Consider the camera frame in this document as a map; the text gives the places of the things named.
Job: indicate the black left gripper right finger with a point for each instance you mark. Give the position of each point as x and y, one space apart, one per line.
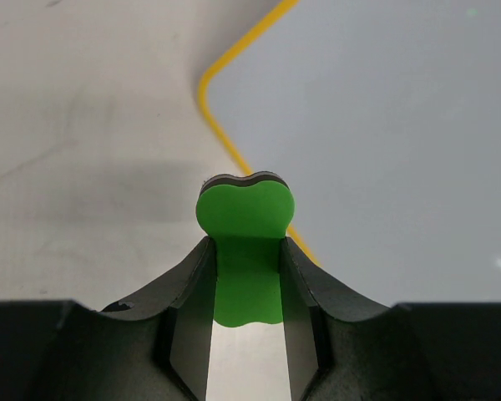
341 345

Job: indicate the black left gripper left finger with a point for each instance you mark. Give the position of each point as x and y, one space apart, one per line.
153 344

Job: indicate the green whiteboard eraser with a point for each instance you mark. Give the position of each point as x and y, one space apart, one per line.
247 218

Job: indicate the yellow framed whiteboard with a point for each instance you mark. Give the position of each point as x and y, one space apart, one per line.
384 118

